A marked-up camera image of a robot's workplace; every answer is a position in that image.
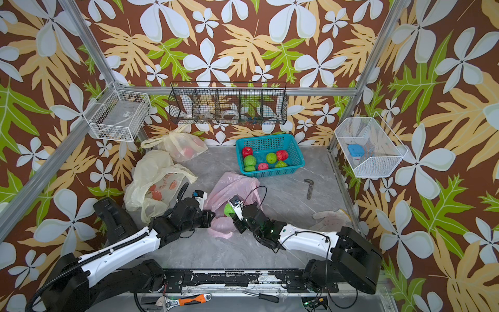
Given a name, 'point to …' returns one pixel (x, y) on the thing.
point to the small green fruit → (249, 168)
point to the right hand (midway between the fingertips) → (232, 210)
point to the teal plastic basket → (262, 146)
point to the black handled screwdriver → (264, 296)
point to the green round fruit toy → (228, 209)
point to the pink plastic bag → (227, 186)
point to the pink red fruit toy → (263, 166)
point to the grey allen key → (310, 187)
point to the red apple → (246, 151)
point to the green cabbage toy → (249, 160)
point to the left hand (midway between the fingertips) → (217, 212)
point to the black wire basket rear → (232, 103)
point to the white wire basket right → (369, 146)
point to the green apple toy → (271, 158)
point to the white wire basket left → (117, 115)
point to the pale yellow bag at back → (180, 146)
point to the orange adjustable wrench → (170, 304)
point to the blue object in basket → (356, 150)
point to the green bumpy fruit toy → (281, 164)
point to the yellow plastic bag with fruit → (156, 184)
